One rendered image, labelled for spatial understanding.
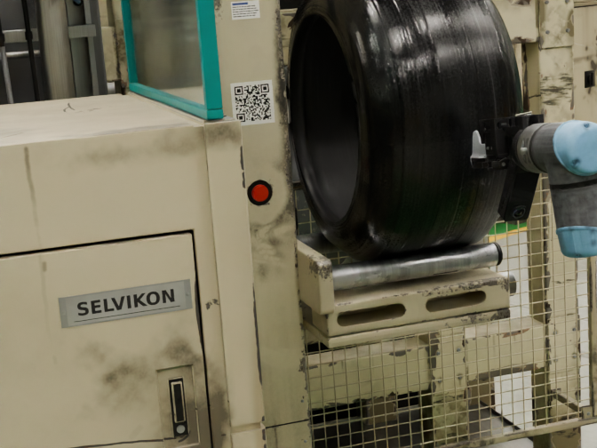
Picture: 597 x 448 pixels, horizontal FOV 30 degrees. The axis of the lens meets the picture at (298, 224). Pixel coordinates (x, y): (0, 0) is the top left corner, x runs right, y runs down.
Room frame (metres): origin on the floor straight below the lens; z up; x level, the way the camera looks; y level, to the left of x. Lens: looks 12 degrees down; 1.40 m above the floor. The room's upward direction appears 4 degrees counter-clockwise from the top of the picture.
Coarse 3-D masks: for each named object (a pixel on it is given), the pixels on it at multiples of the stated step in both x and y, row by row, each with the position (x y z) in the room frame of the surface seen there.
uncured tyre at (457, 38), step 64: (320, 0) 2.05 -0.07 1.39; (384, 0) 1.92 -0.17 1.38; (448, 0) 1.94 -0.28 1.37; (320, 64) 2.34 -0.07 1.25; (384, 64) 1.85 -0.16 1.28; (448, 64) 1.87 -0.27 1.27; (512, 64) 1.92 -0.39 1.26; (320, 128) 2.34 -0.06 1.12; (384, 128) 1.84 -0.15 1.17; (448, 128) 1.84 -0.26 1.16; (320, 192) 2.19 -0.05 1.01; (384, 192) 1.86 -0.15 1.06; (448, 192) 1.87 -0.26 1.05; (384, 256) 1.97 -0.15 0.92
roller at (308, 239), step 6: (306, 234) 2.21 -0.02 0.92; (312, 234) 2.21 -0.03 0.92; (318, 234) 2.21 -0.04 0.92; (300, 240) 2.19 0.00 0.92; (306, 240) 2.19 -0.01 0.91; (312, 240) 2.19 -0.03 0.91; (318, 240) 2.19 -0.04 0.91; (324, 240) 2.20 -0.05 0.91; (312, 246) 2.19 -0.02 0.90; (318, 246) 2.19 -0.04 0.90; (324, 246) 2.20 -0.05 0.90; (330, 246) 2.20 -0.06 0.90; (336, 246) 2.20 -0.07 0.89; (324, 252) 2.20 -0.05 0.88
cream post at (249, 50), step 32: (224, 0) 1.94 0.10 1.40; (224, 32) 1.94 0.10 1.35; (256, 32) 1.95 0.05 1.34; (224, 64) 1.94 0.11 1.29; (256, 64) 1.95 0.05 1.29; (224, 96) 1.94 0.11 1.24; (256, 128) 1.95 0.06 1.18; (288, 128) 1.98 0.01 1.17; (256, 160) 1.95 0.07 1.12; (288, 160) 1.97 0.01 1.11; (288, 192) 1.96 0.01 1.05; (256, 224) 1.95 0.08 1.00; (288, 224) 1.96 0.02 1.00; (256, 256) 1.94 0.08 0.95; (288, 256) 1.96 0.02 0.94; (256, 288) 1.94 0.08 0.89; (288, 288) 1.96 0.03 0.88; (288, 320) 1.96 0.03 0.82; (288, 352) 1.96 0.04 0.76; (288, 384) 1.96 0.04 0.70; (288, 416) 1.96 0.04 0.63
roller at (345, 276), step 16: (400, 256) 1.96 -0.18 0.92; (416, 256) 1.96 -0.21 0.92; (432, 256) 1.97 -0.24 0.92; (448, 256) 1.97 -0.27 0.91; (464, 256) 1.98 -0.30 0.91; (480, 256) 1.99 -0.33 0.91; (496, 256) 2.00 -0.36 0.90; (336, 272) 1.91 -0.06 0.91; (352, 272) 1.92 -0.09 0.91; (368, 272) 1.92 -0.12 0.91; (384, 272) 1.93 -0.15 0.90; (400, 272) 1.94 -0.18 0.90; (416, 272) 1.95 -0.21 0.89; (432, 272) 1.96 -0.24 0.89; (448, 272) 1.98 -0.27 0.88; (336, 288) 1.91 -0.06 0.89
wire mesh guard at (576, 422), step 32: (576, 288) 2.60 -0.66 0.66; (544, 320) 2.57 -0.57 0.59; (576, 320) 2.60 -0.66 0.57; (320, 352) 2.41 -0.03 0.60; (384, 352) 2.46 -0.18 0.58; (544, 352) 2.57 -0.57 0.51; (384, 384) 2.45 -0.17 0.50; (416, 384) 2.48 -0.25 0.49; (480, 384) 2.53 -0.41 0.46; (512, 384) 2.55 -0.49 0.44; (544, 384) 2.57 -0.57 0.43
